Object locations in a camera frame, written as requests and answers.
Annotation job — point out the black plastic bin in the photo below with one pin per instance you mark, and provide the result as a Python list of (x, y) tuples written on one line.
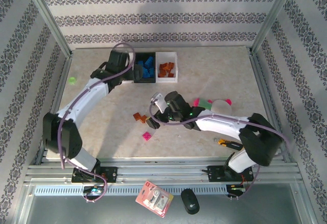
[(144, 81)]

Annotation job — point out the long blue lego brick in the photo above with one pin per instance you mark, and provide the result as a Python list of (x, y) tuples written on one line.
[(149, 61)]

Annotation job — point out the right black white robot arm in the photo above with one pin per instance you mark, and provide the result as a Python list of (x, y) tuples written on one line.
[(222, 125)]

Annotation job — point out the pink lego brick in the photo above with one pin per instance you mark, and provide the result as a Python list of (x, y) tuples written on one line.
[(146, 136)]

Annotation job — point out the small green ball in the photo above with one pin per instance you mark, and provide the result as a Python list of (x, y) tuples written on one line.
[(72, 80)]

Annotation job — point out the yellow black utility knife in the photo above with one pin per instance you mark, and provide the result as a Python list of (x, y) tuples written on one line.
[(224, 142)]

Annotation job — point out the pink packaged usb drive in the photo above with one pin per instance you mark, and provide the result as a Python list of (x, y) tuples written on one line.
[(153, 198)]

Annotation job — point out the black computer mouse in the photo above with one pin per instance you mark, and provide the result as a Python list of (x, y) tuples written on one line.
[(190, 201)]

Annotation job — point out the small electronics adapter board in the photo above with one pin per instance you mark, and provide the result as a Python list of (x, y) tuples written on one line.
[(236, 189), (93, 190)]

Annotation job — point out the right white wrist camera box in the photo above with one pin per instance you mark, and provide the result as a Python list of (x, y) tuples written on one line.
[(158, 101)]

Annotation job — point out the aluminium front frame rail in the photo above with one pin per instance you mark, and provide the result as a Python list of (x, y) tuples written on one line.
[(163, 173)]

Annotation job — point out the aluminium side frame rail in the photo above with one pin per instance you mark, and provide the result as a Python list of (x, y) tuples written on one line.
[(60, 86), (260, 81)]

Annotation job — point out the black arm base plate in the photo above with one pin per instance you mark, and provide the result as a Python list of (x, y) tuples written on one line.
[(214, 174), (112, 174)]

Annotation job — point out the aluminium frame post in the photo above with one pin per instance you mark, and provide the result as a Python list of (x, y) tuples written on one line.
[(272, 17), (49, 20)]

